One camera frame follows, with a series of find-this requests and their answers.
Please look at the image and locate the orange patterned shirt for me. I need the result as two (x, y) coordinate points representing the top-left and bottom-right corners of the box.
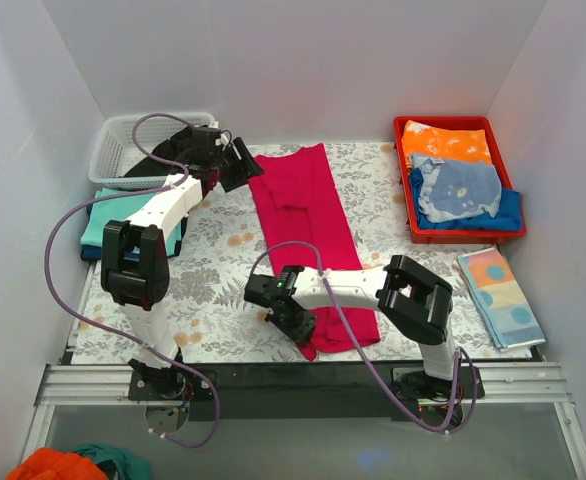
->
(401, 120), (492, 169)

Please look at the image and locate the light blue patterned shirt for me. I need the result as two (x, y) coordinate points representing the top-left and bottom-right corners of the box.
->
(410, 154), (502, 223)

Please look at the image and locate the orange cloth bottom corner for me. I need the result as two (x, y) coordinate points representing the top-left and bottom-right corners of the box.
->
(5, 447), (108, 480)

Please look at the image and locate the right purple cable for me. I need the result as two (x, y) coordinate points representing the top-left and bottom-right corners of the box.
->
(250, 240), (482, 434)

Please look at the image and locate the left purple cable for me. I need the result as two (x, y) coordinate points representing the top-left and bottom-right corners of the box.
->
(43, 113), (222, 447)

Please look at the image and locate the white plastic basket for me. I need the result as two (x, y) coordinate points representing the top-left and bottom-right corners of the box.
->
(87, 112), (216, 191)

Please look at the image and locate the black garment in basket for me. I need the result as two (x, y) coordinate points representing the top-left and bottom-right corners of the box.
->
(123, 127), (197, 179)

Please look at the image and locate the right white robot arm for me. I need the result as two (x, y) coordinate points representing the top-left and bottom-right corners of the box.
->
(244, 255), (481, 398)

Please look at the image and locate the floral table mat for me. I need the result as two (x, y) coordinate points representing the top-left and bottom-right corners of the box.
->
(70, 142), (532, 365)

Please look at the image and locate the magenta t shirt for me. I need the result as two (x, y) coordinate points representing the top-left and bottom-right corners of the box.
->
(249, 144), (381, 361)

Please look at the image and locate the folded dark blue shirt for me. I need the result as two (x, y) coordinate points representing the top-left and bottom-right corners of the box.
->
(80, 198), (192, 262)

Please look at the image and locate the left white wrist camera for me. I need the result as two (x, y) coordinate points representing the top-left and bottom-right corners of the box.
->
(209, 121), (232, 148)

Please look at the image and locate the purple cable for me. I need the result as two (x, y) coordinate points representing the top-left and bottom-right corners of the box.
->
(43, 113), (222, 447)
(250, 240), (482, 434)

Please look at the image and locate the red plastic bin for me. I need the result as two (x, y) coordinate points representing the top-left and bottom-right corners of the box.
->
(392, 115), (528, 245)

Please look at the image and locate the folded colourful patterned shirt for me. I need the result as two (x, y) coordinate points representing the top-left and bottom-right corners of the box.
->
(457, 247), (546, 351)

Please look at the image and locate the aluminium frame rail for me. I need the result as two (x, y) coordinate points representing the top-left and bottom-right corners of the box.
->
(37, 362), (572, 405)

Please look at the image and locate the teal cloth bottom corner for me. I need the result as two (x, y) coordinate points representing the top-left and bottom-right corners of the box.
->
(71, 443), (152, 480)

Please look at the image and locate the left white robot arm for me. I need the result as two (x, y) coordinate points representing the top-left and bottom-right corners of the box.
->
(101, 125), (264, 400)

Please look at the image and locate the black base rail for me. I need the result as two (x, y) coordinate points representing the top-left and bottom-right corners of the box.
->
(126, 360), (487, 424)

